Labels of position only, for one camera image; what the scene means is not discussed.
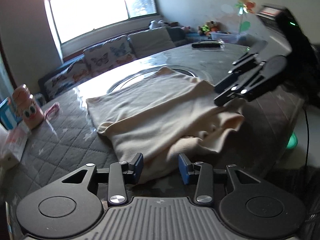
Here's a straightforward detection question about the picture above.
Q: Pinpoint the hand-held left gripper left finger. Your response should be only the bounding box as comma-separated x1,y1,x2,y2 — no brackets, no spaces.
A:
61,152,145,207

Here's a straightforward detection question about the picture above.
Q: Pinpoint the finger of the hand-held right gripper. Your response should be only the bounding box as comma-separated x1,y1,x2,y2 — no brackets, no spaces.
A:
214,63,266,107
214,40,269,93

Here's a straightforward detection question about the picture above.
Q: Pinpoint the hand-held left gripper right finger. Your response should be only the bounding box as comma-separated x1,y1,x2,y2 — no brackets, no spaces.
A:
177,153,263,207

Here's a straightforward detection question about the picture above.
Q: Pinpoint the cream sweatshirt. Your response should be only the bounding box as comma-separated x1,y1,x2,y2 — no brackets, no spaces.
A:
86,66,245,183

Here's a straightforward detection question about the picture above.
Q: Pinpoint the clear plastic storage box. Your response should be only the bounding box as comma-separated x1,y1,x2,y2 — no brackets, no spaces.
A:
212,32,248,44

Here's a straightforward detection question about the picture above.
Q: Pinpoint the black remote control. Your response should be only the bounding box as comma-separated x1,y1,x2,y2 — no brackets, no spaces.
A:
192,41,221,49

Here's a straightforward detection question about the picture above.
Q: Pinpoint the flower pinwheel decoration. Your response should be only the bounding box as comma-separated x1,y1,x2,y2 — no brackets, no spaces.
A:
234,0,257,34

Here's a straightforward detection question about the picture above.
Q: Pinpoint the dark blue sofa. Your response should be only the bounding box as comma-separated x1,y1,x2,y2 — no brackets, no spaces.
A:
37,26,213,101

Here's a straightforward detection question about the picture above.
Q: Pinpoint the green round object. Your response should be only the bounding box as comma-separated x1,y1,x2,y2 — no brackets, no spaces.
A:
285,131,299,151

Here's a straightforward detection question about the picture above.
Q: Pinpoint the grey quilted table cover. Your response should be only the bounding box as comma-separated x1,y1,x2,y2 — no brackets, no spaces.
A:
0,42,304,205

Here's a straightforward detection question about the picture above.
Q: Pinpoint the plain beige cushion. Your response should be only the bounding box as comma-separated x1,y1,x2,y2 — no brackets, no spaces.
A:
127,26,177,58

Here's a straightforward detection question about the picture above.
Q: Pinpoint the white plush toy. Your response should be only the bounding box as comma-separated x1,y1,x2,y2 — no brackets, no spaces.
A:
149,20,167,29

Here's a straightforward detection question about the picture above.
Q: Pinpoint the small butterfly print cushion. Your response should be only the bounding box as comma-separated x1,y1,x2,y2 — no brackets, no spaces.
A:
44,62,91,100

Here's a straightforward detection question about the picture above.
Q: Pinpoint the pink cartoon-face bottle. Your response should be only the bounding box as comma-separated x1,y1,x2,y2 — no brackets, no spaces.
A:
12,84,44,130

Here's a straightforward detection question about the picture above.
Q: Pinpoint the white tissue box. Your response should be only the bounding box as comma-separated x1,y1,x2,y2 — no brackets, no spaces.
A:
0,122,31,171

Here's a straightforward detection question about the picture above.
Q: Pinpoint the blue cabinet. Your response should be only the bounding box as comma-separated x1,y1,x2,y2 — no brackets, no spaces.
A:
0,97,20,130

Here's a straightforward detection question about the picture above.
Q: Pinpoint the window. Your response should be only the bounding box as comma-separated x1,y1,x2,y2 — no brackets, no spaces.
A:
44,0,159,44

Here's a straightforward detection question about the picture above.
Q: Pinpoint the black cable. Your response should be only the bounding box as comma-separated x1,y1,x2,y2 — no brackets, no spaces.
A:
303,109,310,167

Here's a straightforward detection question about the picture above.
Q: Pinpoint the pink bottle strap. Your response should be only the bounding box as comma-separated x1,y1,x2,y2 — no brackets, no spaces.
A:
42,102,61,121

